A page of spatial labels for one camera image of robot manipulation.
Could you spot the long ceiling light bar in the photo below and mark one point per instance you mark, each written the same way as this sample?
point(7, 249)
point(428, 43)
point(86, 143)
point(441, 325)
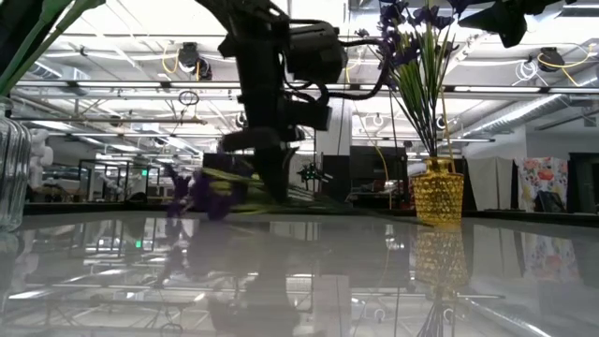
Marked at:
point(140, 86)

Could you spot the clear ribbed glass vase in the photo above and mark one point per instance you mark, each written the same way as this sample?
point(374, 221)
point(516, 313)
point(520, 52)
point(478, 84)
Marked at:
point(16, 178)

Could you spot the white curtain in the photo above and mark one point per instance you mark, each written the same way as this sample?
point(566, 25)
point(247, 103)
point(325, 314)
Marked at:
point(489, 182)

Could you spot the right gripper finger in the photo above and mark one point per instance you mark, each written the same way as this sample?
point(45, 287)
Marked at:
point(515, 37)
point(501, 16)

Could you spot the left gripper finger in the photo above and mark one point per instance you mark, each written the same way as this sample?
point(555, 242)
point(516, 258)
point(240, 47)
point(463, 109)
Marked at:
point(282, 168)
point(267, 173)

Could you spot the amber textured glass vase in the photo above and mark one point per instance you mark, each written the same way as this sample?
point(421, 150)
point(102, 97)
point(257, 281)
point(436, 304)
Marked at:
point(437, 196)

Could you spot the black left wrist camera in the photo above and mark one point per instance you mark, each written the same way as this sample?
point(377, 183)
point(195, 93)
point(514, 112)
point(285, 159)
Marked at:
point(316, 54)

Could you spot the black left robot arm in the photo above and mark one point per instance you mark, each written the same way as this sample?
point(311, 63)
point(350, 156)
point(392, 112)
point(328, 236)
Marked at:
point(252, 56)

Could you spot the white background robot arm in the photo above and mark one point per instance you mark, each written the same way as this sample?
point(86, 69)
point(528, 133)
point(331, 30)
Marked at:
point(39, 154)

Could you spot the silver ventilation duct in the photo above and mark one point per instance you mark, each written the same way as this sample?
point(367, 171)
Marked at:
point(529, 110)

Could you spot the floral patterned cloth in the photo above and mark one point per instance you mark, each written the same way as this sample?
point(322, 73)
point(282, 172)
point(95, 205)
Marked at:
point(529, 178)

